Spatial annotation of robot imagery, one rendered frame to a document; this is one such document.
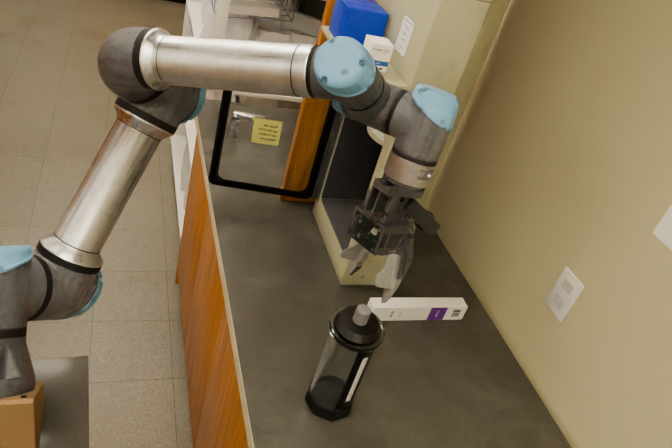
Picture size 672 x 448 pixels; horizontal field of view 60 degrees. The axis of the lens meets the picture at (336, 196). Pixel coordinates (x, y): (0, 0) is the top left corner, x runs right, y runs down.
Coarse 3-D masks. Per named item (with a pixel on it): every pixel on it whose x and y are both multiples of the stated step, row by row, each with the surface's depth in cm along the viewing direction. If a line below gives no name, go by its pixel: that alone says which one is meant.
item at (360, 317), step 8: (360, 304) 109; (344, 312) 110; (352, 312) 111; (360, 312) 107; (368, 312) 108; (336, 320) 109; (344, 320) 109; (352, 320) 109; (360, 320) 108; (368, 320) 110; (376, 320) 111; (344, 328) 107; (352, 328) 107; (360, 328) 108; (368, 328) 108; (376, 328) 109; (344, 336) 107; (352, 336) 107; (360, 336) 107; (368, 336) 107; (376, 336) 108
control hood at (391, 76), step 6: (324, 30) 142; (330, 36) 138; (390, 66) 131; (390, 72) 128; (396, 72) 129; (384, 78) 124; (390, 78) 125; (396, 78) 126; (396, 84) 123; (402, 84) 124
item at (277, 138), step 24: (240, 96) 153; (264, 96) 154; (288, 96) 154; (240, 120) 157; (264, 120) 158; (288, 120) 158; (312, 120) 159; (240, 144) 161; (264, 144) 162; (288, 144) 163; (312, 144) 163; (240, 168) 165; (264, 168) 166; (288, 168) 167
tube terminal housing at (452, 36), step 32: (384, 0) 138; (416, 0) 123; (448, 0) 114; (480, 0) 116; (384, 32) 137; (416, 32) 122; (448, 32) 118; (480, 32) 121; (416, 64) 121; (448, 64) 123; (480, 64) 138; (384, 160) 133; (320, 224) 170; (384, 256) 152
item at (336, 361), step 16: (336, 336) 107; (384, 336) 110; (336, 352) 109; (352, 352) 108; (320, 368) 115; (336, 368) 111; (320, 384) 115; (336, 384) 113; (320, 400) 117; (336, 400) 115
